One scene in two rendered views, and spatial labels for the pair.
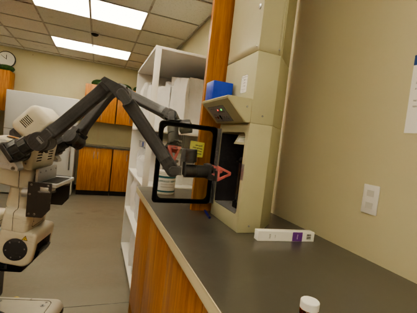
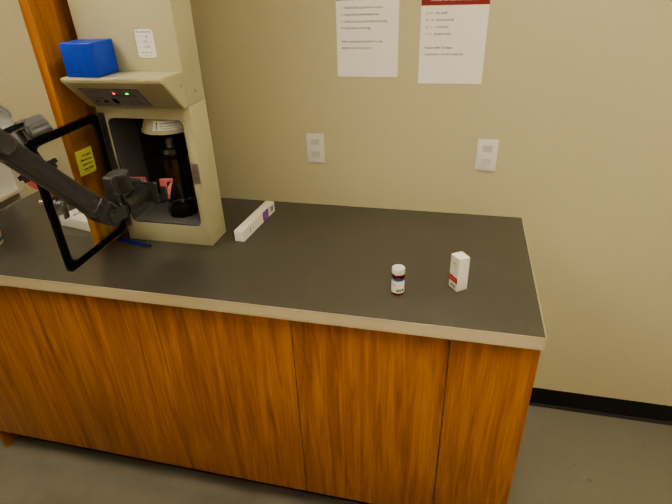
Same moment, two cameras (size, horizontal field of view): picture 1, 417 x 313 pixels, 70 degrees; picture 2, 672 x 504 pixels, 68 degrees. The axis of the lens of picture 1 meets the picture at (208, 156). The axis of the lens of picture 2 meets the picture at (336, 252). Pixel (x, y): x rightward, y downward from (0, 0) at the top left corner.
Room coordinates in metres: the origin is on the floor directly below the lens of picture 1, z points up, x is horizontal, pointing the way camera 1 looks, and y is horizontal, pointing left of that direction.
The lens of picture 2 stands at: (0.04, 0.83, 1.75)
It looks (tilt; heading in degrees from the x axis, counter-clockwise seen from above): 29 degrees down; 305
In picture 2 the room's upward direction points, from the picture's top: 2 degrees counter-clockwise
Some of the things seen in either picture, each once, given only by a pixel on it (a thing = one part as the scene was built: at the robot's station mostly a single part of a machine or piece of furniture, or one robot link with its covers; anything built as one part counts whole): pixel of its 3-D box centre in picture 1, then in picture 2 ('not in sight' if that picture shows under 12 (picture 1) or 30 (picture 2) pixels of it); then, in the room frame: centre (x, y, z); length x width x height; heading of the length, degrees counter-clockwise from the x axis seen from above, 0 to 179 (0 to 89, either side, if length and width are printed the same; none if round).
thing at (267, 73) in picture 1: (254, 144); (167, 122); (1.44, -0.22, 1.33); 0.32 x 0.25 x 0.77; 21
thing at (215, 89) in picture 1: (218, 92); (89, 57); (1.46, -0.01, 1.56); 0.10 x 0.10 x 0.09; 21
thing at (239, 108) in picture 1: (223, 110); (125, 92); (1.38, -0.05, 1.46); 0.32 x 0.11 x 0.10; 21
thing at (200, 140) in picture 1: (185, 163); (82, 191); (1.47, 0.11, 1.19); 0.30 x 0.01 x 0.40; 112
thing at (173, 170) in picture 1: (182, 161); (113, 195); (1.31, 0.11, 1.21); 0.12 x 0.09 x 0.11; 97
